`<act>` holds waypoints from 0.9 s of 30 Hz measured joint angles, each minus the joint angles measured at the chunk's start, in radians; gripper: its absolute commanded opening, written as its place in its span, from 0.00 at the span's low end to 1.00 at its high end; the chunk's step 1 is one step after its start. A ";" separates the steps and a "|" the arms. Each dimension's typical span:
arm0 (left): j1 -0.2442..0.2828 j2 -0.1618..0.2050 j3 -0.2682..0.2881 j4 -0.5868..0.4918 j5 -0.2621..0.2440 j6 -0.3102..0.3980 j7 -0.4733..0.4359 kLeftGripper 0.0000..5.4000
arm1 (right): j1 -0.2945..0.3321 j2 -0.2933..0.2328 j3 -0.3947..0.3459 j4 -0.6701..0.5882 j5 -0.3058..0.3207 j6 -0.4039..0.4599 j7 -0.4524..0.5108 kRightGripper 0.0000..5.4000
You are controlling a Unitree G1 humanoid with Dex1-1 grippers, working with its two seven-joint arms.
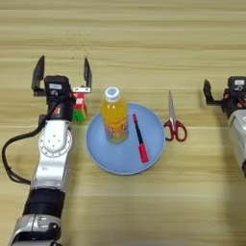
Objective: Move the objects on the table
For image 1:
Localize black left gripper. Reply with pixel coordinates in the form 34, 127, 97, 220
31, 55, 93, 122

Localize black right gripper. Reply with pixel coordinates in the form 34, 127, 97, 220
203, 79, 246, 118

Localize colourful puzzle cube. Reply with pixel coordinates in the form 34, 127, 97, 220
72, 92, 88, 123

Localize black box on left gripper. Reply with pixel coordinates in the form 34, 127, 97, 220
43, 75, 72, 104

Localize red and black marker pen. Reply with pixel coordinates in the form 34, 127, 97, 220
132, 112, 150, 163

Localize red handled scissors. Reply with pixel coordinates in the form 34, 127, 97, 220
163, 89, 188, 143

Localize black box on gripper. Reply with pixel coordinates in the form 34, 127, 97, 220
227, 76, 246, 97
43, 75, 72, 104

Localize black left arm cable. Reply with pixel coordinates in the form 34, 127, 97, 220
1, 123, 44, 185

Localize light blue round plate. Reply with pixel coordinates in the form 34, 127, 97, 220
85, 102, 166, 176

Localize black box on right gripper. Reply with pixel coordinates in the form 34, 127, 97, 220
227, 76, 246, 97

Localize orange juice bottle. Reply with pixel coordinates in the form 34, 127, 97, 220
99, 86, 130, 144

